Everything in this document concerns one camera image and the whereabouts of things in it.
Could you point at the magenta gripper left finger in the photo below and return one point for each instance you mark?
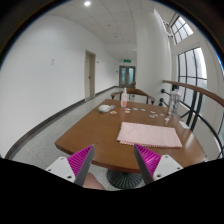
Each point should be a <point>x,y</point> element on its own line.
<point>75,167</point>

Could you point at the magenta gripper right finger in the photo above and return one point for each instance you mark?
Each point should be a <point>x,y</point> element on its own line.
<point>153,166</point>

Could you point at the pink towel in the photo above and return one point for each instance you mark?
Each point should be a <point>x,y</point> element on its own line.
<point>148,135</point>

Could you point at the round wooden table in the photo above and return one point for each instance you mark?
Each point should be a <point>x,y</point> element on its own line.
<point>115,133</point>

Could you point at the white round object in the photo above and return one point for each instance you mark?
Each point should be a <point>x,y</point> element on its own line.
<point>104,108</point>

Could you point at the wooden handrail with black posts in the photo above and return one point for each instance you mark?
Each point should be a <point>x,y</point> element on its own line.
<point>194,110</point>

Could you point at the white pump bottle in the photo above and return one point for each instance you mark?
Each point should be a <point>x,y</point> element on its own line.
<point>124,98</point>

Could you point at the clear plastic bottle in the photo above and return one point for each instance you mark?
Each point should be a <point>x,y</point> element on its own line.
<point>175,99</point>

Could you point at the wooden chair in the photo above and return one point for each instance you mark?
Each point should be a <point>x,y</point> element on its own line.
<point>134,91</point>

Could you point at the double glass door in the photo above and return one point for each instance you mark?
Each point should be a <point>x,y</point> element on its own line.
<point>127,76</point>

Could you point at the black framed window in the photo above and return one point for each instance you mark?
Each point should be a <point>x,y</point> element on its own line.
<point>192,68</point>

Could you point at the green exit sign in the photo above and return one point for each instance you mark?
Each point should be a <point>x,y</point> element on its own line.
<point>127,61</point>

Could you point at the beige side door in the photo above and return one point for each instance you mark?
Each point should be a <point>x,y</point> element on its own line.
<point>89,74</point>

